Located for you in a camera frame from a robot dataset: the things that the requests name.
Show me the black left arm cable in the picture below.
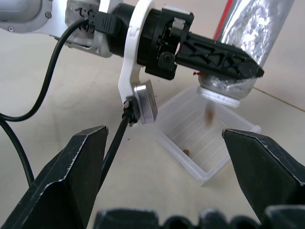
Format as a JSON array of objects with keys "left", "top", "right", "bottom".
[{"left": 0, "top": 11, "right": 139, "bottom": 189}]

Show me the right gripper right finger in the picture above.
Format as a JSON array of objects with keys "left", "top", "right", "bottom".
[{"left": 221, "top": 128, "right": 305, "bottom": 224}]

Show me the clear plastic container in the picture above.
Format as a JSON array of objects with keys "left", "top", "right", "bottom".
[{"left": 155, "top": 85, "right": 262, "bottom": 187}]

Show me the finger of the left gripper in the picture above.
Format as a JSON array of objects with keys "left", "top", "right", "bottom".
[{"left": 175, "top": 32, "right": 264, "bottom": 83}]

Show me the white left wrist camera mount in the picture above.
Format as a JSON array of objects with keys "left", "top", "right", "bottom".
[{"left": 99, "top": 0, "right": 159, "bottom": 126}]

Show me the silver can with red stripe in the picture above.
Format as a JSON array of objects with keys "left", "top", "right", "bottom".
[{"left": 196, "top": 0, "right": 295, "bottom": 108}]

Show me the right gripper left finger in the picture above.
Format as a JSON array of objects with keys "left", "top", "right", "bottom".
[{"left": 0, "top": 125, "right": 110, "bottom": 229}]

